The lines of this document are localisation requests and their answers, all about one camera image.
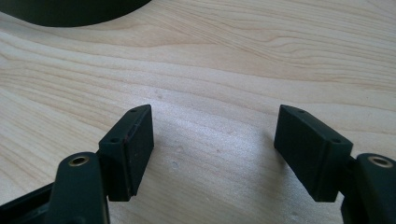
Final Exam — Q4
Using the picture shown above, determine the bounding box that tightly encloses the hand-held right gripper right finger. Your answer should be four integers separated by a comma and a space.
273, 104, 354, 203

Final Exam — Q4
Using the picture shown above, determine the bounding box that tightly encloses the black round object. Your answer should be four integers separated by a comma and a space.
0, 0, 153, 28

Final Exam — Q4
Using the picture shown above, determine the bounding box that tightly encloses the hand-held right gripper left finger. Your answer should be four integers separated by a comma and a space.
98, 104, 155, 203

